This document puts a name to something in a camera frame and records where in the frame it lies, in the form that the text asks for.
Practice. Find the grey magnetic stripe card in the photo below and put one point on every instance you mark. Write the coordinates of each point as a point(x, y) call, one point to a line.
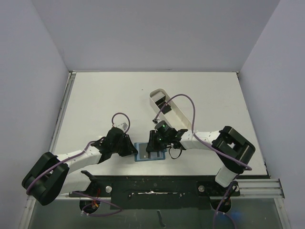
point(158, 155)

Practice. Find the blue leather card holder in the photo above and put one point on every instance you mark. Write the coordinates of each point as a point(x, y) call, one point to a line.
point(136, 145)

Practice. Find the black VIP card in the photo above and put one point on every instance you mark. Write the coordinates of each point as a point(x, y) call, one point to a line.
point(143, 154)

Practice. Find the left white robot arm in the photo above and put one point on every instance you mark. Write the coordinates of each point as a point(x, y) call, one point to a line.
point(52, 175)

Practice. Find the white oblong tray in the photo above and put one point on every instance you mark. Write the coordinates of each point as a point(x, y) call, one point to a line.
point(174, 118)

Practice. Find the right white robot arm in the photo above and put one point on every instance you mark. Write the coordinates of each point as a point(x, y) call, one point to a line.
point(233, 149)

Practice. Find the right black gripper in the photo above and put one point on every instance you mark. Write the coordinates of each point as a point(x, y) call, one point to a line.
point(155, 143)

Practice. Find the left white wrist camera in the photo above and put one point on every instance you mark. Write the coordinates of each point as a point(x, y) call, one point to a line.
point(123, 127)

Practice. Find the black card in tray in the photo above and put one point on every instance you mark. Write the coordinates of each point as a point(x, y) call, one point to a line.
point(162, 102)

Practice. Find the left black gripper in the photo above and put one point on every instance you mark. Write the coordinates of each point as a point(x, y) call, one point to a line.
point(130, 149)

